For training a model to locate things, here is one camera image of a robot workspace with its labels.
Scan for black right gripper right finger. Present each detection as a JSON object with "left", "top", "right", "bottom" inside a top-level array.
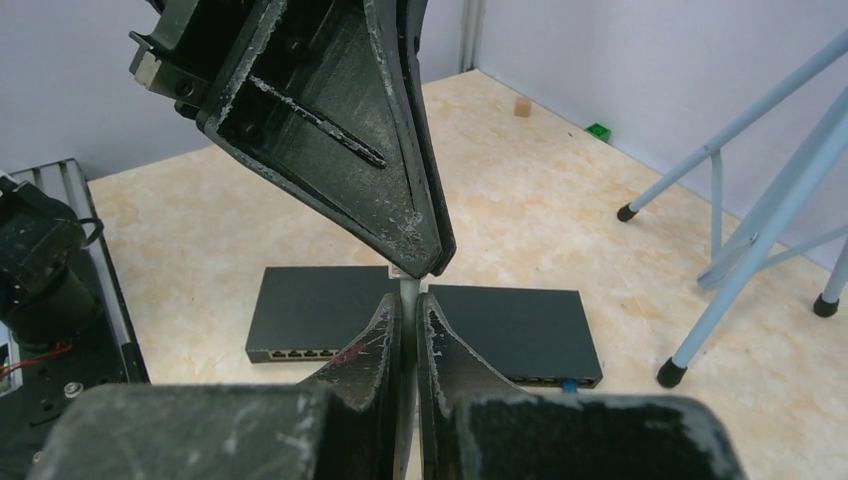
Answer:
[{"left": 416, "top": 293, "right": 746, "bottom": 479}]

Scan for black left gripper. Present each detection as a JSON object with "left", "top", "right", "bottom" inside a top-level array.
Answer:
[{"left": 130, "top": 1, "right": 443, "bottom": 279}]

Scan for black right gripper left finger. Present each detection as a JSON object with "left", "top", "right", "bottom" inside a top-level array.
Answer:
[{"left": 30, "top": 294, "right": 402, "bottom": 479}]

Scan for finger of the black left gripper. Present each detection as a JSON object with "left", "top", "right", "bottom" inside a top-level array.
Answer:
[{"left": 397, "top": 0, "right": 457, "bottom": 276}]

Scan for black network switch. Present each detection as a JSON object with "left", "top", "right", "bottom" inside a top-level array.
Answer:
[{"left": 429, "top": 285, "right": 603, "bottom": 389}]

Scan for black mat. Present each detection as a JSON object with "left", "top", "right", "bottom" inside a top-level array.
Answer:
[{"left": 245, "top": 266, "right": 398, "bottom": 364}]

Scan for grey cable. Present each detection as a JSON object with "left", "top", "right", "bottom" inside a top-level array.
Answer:
[{"left": 387, "top": 264, "right": 435, "bottom": 480}]

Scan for small wooden cube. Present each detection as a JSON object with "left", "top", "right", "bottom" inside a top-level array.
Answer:
[{"left": 513, "top": 96, "right": 533, "bottom": 118}]

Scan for small green block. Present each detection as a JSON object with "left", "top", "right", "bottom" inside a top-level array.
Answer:
[{"left": 585, "top": 123, "right": 612, "bottom": 143}]

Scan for light blue tripod stand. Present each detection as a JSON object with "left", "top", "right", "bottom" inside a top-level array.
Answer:
[{"left": 616, "top": 32, "right": 847, "bottom": 389}]

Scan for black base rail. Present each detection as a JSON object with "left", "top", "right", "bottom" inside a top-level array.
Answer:
[{"left": 1, "top": 158, "right": 149, "bottom": 479}]

